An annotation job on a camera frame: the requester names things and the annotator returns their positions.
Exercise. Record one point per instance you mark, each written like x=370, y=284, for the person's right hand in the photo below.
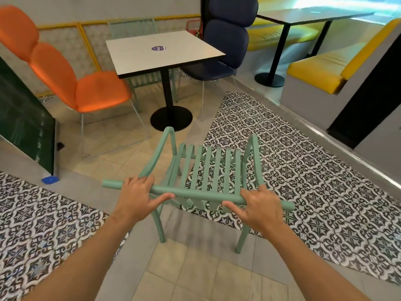
x=261, y=213

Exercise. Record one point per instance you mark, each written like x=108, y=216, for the person's left hand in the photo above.
x=134, y=200

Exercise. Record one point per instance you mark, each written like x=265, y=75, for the person's left thumb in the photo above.
x=161, y=198

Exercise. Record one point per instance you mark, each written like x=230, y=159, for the person's right thumb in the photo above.
x=235, y=208

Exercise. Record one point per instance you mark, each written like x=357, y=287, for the mint green slatted chair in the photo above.
x=131, y=28
x=206, y=175

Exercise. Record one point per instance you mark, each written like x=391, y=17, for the person's left forearm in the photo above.
x=90, y=263

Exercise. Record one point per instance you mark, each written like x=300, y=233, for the person's right forearm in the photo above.
x=310, y=266

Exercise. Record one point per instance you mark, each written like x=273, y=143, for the blue plastic floor wedge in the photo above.
x=50, y=179

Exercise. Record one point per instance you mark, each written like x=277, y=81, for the small black board foot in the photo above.
x=60, y=146

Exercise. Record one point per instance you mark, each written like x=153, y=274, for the orange padded chair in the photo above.
x=94, y=90

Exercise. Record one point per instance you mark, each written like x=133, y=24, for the purple round table sticker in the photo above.
x=159, y=48

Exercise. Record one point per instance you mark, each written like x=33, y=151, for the yellow cushioned bench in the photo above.
x=316, y=72
x=275, y=36

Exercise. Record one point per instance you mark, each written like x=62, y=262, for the dark green board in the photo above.
x=22, y=122

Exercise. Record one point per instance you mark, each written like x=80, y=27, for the navy blue padded chair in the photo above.
x=222, y=40

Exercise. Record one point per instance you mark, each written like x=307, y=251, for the white square pedestal table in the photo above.
x=159, y=53

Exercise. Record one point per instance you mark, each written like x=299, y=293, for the red metal frame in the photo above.
x=191, y=26

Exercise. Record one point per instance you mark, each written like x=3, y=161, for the grey rectangular pedestal table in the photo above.
x=310, y=14

